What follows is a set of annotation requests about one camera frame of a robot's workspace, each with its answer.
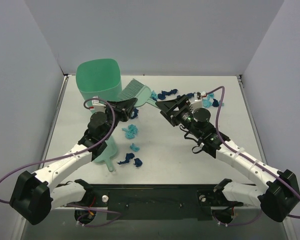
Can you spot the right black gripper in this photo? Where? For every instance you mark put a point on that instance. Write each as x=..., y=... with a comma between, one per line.
x=172, y=111

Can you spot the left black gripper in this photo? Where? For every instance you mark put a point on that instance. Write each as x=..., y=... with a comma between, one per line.
x=120, y=110

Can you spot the green hand brush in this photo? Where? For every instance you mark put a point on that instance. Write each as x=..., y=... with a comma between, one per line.
x=142, y=92

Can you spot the light blue paper scrap cluster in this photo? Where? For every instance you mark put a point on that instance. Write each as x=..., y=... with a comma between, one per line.
x=130, y=132

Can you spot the small light blue paper scrap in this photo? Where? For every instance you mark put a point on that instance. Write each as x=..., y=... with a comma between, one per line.
x=134, y=147

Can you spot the green plastic dustpan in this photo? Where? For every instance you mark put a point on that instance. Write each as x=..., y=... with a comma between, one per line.
x=108, y=154

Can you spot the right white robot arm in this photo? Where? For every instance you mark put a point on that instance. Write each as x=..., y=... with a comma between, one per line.
x=275, y=192

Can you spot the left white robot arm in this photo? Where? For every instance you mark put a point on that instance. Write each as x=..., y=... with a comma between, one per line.
x=36, y=194

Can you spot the green plastic waste bin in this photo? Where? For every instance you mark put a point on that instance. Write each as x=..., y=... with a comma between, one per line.
x=99, y=78

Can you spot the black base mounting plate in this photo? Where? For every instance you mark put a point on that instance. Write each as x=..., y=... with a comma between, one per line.
x=156, y=201

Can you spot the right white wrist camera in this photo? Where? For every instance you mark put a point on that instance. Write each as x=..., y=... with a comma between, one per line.
x=199, y=98

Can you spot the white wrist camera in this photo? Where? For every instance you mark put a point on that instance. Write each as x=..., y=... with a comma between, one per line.
x=97, y=105
x=199, y=98

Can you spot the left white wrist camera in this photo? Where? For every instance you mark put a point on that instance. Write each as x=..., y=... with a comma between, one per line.
x=97, y=105

